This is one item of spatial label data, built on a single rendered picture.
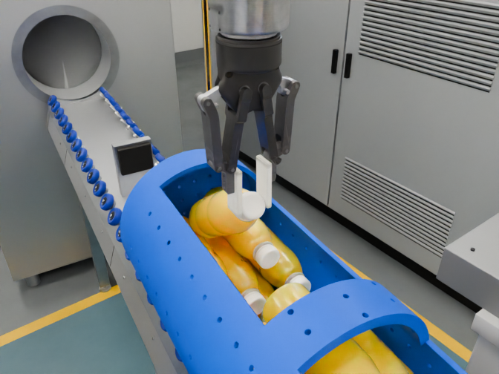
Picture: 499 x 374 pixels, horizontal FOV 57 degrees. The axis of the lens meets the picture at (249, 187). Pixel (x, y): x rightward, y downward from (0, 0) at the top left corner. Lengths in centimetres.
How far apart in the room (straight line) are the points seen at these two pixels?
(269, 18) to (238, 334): 35
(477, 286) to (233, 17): 65
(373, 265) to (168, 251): 193
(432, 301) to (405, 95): 99
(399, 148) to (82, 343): 167
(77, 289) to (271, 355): 200
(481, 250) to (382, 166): 146
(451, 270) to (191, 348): 52
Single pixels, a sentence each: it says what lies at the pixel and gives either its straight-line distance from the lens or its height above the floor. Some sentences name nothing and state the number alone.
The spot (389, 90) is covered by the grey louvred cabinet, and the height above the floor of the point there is 89.
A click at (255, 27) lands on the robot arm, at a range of 49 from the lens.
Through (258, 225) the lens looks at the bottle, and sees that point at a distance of 79.
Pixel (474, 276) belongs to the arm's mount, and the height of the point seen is 105.
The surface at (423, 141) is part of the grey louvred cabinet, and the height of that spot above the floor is 73.
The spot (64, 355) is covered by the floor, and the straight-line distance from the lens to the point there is 219.
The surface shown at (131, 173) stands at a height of 100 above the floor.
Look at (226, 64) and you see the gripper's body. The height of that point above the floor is 146.
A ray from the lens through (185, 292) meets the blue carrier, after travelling 63.
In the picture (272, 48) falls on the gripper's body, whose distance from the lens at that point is 52.
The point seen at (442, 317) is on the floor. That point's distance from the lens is 235.
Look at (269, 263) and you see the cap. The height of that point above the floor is 111.
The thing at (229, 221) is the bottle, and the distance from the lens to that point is 65.
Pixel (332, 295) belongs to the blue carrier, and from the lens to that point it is 54.
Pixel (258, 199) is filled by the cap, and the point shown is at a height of 127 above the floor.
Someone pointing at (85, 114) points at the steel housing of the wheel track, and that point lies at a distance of 189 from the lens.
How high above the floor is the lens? 161
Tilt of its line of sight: 32 degrees down
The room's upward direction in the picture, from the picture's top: straight up
